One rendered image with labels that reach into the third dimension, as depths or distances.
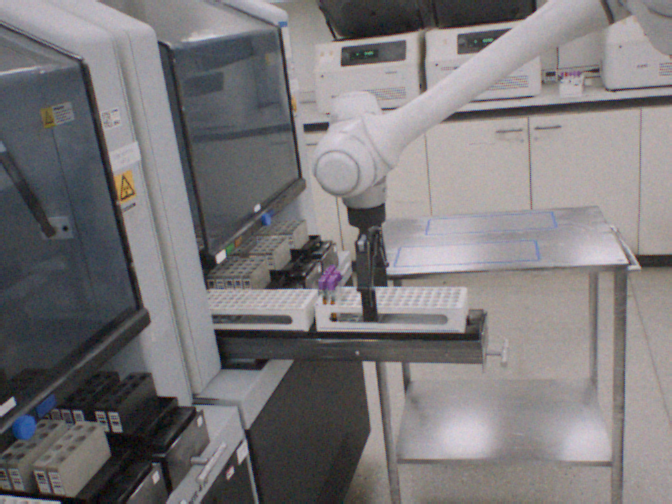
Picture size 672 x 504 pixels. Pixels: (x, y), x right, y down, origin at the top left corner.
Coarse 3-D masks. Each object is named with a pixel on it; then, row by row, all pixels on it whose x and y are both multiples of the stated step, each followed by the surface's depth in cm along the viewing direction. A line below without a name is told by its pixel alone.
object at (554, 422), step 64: (448, 256) 172; (512, 256) 167; (576, 256) 162; (384, 384) 178; (448, 384) 219; (512, 384) 215; (576, 384) 210; (448, 448) 188; (512, 448) 185; (576, 448) 181
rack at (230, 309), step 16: (224, 304) 149; (240, 304) 148; (256, 304) 147; (272, 304) 146; (288, 304) 145; (304, 304) 144; (224, 320) 150; (240, 320) 154; (256, 320) 153; (272, 320) 152; (288, 320) 151; (304, 320) 143
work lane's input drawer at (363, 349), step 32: (480, 320) 138; (224, 352) 149; (256, 352) 147; (288, 352) 144; (320, 352) 142; (352, 352) 140; (384, 352) 138; (416, 352) 136; (448, 352) 134; (480, 352) 132
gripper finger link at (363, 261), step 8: (368, 248) 132; (360, 256) 132; (368, 256) 132; (360, 264) 132; (368, 264) 132; (360, 272) 132; (368, 272) 132; (360, 280) 132; (368, 280) 132; (368, 288) 132
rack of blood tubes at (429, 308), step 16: (352, 288) 148; (384, 288) 146; (400, 288) 145; (416, 288) 144; (432, 288) 143; (448, 288) 142; (464, 288) 141; (320, 304) 142; (336, 304) 140; (352, 304) 141; (384, 304) 138; (400, 304) 137; (416, 304) 137; (432, 304) 136; (448, 304) 135; (464, 304) 135; (320, 320) 142; (352, 320) 142; (384, 320) 144; (400, 320) 143; (416, 320) 143; (432, 320) 142; (448, 320) 134; (464, 320) 135
